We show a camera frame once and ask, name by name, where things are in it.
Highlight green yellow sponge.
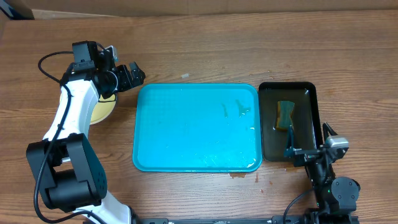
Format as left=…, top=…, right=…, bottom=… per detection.
left=275, top=101, right=295, bottom=131

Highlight blue object in corner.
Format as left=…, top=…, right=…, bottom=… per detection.
left=1, top=0, right=34, bottom=20

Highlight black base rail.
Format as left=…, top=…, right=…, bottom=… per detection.
left=134, top=215, right=359, bottom=224

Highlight yellow plate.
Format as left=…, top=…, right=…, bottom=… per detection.
left=63, top=92, right=116, bottom=130

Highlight black water tray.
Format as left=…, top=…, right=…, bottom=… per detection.
left=259, top=82, right=322, bottom=162

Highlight blue plastic tray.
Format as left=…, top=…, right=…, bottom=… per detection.
left=132, top=83, right=262, bottom=173

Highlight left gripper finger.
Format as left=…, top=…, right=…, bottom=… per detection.
left=129, top=62, right=146, bottom=86
left=116, top=65, right=132, bottom=90

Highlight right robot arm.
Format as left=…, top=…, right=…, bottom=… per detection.
left=282, top=123, right=361, bottom=224

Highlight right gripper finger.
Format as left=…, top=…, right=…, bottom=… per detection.
left=284, top=125, right=295, bottom=157
left=322, top=123, right=337, bottom=140

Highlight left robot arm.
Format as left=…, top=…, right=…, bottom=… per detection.
left=26, top=62, right=146, bottom=223

